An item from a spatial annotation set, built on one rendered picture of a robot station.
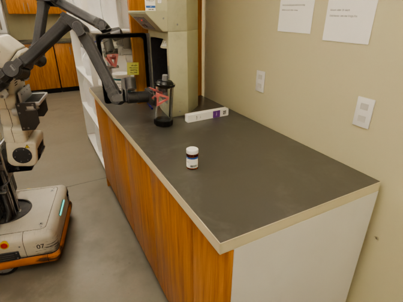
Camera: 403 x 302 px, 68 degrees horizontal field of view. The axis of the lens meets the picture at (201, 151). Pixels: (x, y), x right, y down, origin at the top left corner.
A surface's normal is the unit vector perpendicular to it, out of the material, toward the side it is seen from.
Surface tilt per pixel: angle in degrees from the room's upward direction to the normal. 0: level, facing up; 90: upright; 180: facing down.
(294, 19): 90
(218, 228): 1
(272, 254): 90
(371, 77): 90
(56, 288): 0
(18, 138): 90
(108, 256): 0
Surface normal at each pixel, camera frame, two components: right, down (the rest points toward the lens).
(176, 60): 0.48, 0.37
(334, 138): -0.88, 0.20
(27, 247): 0.25, 0.41
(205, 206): 0.00, -0.90
